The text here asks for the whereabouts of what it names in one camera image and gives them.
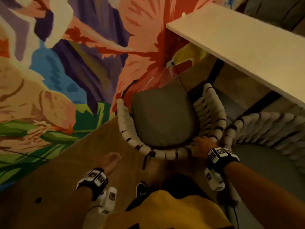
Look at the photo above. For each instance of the person's left hand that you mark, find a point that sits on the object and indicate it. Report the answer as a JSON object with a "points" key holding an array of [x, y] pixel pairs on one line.
{"points": [[109, 162]]}

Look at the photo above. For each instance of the person's right hand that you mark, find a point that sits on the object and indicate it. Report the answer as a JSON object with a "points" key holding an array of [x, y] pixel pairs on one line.
{"points": [[202, 146]]}

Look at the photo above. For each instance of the grey cushion woven chair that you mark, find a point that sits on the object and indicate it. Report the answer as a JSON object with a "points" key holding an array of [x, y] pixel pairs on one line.
{"points": [[269, 131], [164, 116]]}

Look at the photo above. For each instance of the person's left forearm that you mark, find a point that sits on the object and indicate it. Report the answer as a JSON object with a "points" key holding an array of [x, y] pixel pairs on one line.
{"points": [[73, 209]]}

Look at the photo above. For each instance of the person's right forearm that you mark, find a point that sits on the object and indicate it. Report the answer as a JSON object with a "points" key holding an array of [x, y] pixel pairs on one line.
{"points": [[262, 193]]}

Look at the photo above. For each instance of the person's left black shoe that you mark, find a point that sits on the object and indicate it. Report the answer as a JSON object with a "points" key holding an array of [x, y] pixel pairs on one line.
{"points": [[141, 190]]}

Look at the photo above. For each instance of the person's yellow shirt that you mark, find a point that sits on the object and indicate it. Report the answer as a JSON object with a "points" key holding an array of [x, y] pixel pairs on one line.
{"points": [[166, 212]]}

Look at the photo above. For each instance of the black chest device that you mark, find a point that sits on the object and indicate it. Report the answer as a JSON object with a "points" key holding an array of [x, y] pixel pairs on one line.
{"points": [[133, 226]]}

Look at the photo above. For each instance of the white table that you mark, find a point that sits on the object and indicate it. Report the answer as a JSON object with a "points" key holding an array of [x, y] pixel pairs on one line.
{"points": [[238, 40]]}

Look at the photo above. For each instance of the black white wrist camera rig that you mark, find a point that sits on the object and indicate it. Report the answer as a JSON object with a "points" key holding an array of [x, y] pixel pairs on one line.
{"points": [[219, 158], [95, 180]]}

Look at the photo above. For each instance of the white wall socket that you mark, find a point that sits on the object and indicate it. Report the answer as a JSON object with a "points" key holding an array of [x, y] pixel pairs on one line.
{"points": [[170, 63]]}

